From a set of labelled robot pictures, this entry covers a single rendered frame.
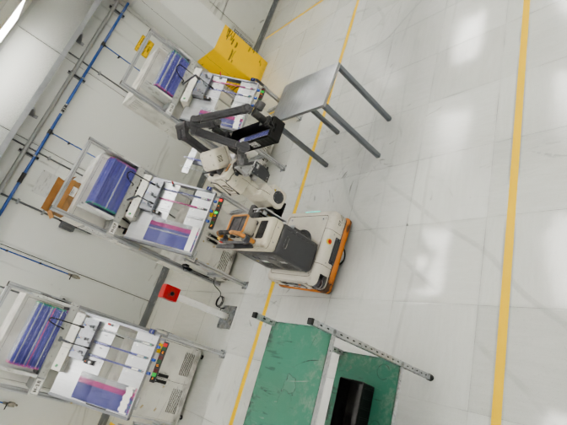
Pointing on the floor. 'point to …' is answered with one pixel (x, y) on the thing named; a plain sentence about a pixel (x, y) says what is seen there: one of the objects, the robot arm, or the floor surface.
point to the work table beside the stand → (317, 82)
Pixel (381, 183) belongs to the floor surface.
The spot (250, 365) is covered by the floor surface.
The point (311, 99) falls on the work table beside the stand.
